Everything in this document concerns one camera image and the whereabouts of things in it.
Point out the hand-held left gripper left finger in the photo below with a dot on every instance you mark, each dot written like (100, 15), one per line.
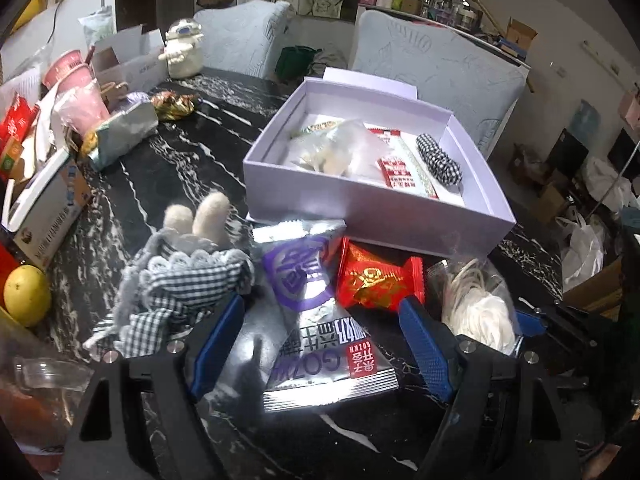
(215, 345)

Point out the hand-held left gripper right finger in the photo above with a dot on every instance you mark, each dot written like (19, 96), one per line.
(425, 350)

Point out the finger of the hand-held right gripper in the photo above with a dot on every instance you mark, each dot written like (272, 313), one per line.
(529, 321)

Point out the rabbit plush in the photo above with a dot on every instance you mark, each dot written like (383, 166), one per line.
(165, 280)

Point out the red gold snack packet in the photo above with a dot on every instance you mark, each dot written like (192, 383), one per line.
(375, 280)

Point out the silver purple snack packet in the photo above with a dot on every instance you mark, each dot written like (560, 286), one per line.
(310, 290)

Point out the lavender cardboard gift box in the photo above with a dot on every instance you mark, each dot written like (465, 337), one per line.
(350, 220)

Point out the red white packet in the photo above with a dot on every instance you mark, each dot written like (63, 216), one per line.
(400, 172)

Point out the black white checkered scrunchie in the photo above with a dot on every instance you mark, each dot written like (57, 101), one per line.
(440, 160)

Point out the clear bag of white pieces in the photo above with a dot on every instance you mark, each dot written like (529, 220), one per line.
(335, 152)

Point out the white plastic bag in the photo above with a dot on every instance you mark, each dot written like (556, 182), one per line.
(582, 255)

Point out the brown cardboard box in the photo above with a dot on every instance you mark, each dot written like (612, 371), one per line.
(550, 202)

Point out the clear plastic container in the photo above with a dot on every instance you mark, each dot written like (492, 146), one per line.
(45, 385)

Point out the yellow citrus fruit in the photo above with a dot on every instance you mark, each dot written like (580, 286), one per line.
(27, 295)

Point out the blue poster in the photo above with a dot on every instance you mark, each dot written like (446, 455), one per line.
(585, 121)

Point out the white printed carton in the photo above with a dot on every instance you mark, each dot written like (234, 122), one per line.
(50, 210)

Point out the silver pouch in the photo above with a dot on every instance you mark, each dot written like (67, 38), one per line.
(122, 132)

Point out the gold foil wrapper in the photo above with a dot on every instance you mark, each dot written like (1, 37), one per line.
(172, 105)

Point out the light blue covered chair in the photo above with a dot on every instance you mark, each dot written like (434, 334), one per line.
(240, 40)
(440, 75)

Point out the open cardboard box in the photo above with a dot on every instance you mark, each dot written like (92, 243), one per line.
(520, 37)

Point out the pink cup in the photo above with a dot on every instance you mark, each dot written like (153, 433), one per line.
(75, 90)

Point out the green bag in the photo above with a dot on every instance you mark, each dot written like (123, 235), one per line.
(297, 62)

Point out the white cardboard box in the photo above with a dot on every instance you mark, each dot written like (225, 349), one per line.
(130, 62)

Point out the white toy doll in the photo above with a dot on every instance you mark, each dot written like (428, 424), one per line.
(182, 50)

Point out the red snack bag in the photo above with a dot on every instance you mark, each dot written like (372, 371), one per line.
(17, 120)

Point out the row of bottles and jars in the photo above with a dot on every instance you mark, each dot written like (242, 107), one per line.
(425, 5)

